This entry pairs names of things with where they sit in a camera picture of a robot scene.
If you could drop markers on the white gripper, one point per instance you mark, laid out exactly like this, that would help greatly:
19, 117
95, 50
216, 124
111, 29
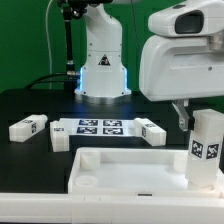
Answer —
180, 68

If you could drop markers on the white desk top tray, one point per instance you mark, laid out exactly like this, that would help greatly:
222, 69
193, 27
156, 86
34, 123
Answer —
138, 172

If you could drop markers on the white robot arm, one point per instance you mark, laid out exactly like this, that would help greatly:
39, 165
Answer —
103, 77

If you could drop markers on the white sheet with markers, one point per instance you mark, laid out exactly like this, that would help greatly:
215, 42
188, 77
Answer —
99, 127

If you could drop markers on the white front fence bar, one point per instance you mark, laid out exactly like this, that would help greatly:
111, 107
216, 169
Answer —
56, 208

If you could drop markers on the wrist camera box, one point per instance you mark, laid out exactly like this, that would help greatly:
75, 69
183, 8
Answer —
189, 18

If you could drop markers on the black camera stand pole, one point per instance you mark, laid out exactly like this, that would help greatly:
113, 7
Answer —
71, 9

